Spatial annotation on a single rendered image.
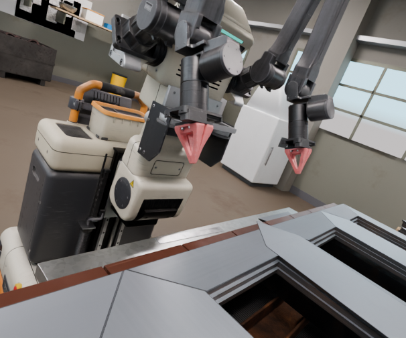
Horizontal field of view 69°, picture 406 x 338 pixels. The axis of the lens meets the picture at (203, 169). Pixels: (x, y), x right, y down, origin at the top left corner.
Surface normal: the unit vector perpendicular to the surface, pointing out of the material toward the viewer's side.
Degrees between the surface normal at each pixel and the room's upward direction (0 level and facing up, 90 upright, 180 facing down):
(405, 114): 90
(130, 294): 0
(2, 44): 90
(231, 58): 63
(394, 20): 90
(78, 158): 90
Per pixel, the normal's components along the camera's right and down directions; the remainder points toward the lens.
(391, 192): -0.70, -0.06
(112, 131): 0.61, 0.46
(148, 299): 0.34, -0.90
